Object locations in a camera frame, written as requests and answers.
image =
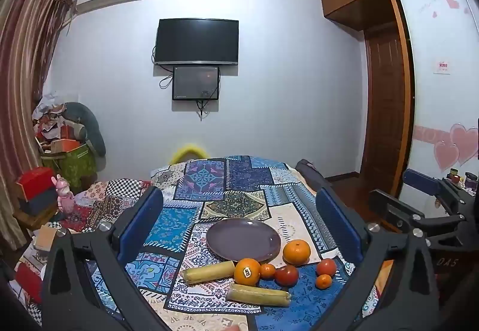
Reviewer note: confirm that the small black wall monitor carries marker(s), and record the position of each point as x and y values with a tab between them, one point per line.
195	83

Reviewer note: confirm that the blue patchwork blanket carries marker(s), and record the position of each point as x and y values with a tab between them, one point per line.
232	188

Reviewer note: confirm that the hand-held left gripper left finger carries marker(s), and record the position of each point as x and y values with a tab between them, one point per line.
140	226

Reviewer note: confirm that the purple round plate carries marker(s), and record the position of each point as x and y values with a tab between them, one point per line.
243	241

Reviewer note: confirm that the grey long pillow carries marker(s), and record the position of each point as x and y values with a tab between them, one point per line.
91	128

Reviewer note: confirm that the large orange with sticker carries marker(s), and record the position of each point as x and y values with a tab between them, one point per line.
247	271

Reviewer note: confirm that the dark grey box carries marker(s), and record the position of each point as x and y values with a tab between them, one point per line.
37	205

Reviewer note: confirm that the brown wooden door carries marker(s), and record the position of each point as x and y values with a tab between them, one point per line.
385	106

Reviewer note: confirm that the small jars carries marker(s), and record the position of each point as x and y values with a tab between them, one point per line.
464	178

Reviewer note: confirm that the striped brown curtain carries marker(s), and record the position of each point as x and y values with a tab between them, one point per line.
22	65

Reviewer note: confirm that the green cardboard box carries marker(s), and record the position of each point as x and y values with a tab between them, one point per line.
75	166

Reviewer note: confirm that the corn cob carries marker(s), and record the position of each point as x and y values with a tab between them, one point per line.
260	295
209	272

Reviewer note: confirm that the red and white paper notice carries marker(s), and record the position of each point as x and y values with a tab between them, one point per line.
442	67

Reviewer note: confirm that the yellow fuzzy cushion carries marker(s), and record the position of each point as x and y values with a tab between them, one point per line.
187	152

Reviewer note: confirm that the small tangerine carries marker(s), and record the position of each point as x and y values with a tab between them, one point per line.
267	271
323	281

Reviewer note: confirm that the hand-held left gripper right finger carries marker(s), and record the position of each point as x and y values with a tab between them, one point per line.
336	226

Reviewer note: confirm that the wall-mounted black television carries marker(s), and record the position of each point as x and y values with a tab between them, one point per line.
196	41

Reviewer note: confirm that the red box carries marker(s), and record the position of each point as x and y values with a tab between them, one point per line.
35	183

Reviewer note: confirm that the red checkered quilt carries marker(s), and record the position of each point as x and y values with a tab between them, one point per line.
93	200

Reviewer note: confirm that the pile of papers and boxes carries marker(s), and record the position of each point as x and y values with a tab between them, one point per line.
50	117

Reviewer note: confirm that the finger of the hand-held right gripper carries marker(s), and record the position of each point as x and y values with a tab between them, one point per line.
421	177
389	205

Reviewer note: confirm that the pink plush toy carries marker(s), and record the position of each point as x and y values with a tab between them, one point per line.
65	196

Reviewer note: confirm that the red tomato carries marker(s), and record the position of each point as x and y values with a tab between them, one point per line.
286	275
326	266

